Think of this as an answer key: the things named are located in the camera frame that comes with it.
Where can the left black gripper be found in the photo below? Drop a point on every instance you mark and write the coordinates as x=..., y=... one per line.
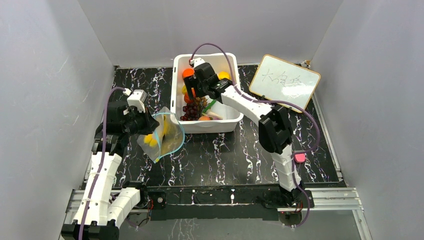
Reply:
x=151, y=124

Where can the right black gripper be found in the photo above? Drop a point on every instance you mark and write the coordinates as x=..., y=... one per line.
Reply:
x=191, y=84

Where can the small orange pumpkin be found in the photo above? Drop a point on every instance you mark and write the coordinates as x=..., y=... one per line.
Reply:
x=188, y=100

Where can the yellow banana bunch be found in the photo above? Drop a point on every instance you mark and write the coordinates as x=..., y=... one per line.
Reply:
x=165, y=130

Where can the clear zip top bag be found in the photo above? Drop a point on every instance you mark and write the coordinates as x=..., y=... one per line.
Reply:
x=166, y=139

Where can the yellow bell pepper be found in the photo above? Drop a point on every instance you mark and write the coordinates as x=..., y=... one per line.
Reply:
x=224, y=75

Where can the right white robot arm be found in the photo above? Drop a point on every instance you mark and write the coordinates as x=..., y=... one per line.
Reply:
x=274, y=128

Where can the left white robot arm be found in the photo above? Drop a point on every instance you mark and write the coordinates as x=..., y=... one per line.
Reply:
x=99, y=215

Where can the orange tangerine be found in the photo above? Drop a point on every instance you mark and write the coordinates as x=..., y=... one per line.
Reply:
x=188, y=73

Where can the brown longan cluster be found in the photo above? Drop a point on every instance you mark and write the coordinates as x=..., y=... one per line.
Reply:
x=201, y=103

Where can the yellow green starfruit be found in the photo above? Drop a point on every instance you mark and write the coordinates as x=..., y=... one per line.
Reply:
x=184, y=90

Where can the green onion stalk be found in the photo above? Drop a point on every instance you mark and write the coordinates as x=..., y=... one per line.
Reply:
x=208, y=106

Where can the dark red grape bunch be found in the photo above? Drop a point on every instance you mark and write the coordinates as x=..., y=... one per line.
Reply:
x=190, y=112

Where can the orange peach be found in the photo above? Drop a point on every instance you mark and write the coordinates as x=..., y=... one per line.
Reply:
x=205, y=118

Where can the pink eraser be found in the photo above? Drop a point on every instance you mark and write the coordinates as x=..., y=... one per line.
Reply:
x=299, y=157

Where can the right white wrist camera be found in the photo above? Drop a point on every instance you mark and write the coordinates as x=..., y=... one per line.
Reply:
x=196, y=62

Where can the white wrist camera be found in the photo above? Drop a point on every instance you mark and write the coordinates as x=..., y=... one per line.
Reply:
x=196, y=62
x=136, y=99

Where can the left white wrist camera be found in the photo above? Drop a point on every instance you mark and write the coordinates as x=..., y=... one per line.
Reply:
x=136, y=99

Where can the small whiteboard wooden frame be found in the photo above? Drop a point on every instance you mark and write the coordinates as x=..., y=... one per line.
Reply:
x=279, y=80

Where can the black front mounting rail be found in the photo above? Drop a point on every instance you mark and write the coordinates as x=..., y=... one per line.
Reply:
x=246, y=201

